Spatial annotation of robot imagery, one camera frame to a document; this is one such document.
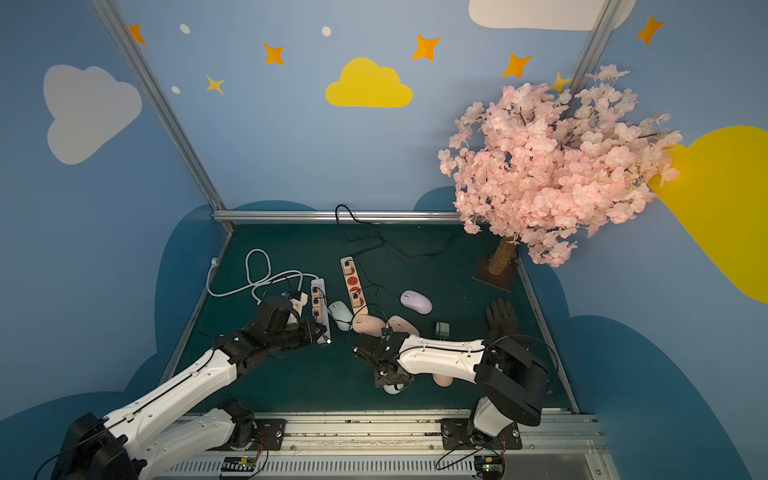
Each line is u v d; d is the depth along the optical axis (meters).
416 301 0.98
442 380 0.83
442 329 0.88
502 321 0.95
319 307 0.91
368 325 0.90
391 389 0.80
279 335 0.66
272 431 0.75
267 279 1.04
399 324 0.92
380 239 1.19
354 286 1.01
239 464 0.73
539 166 0.69
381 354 0.61
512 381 0.43
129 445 0.40
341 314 0.95
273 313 0.61
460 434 0.74
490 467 0.73
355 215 1.10
